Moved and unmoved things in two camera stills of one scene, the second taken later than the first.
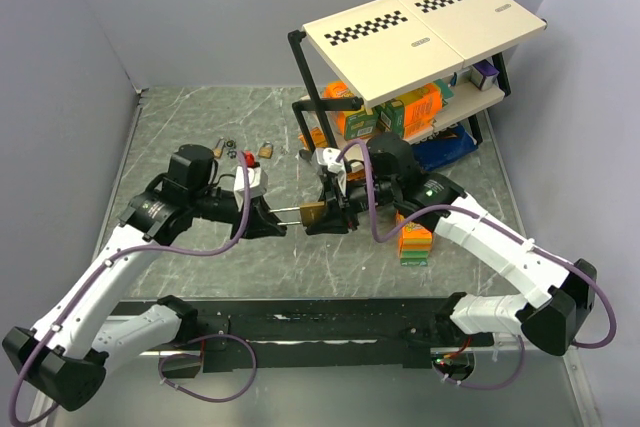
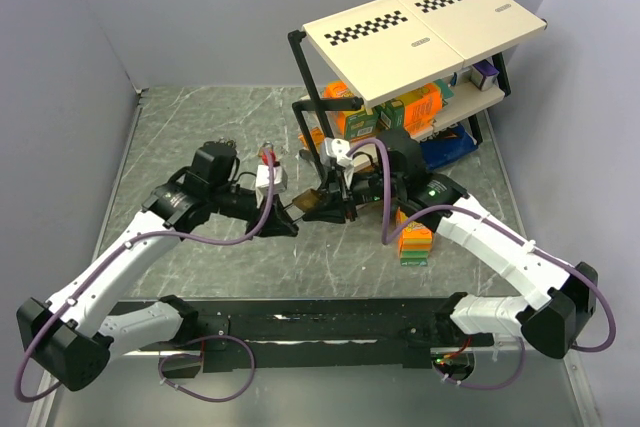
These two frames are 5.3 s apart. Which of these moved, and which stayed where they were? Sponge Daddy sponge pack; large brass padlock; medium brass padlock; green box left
Moved: large brass padlock
Stayed: medium brass padlock; Sponge Daddy sponge pack; green box left
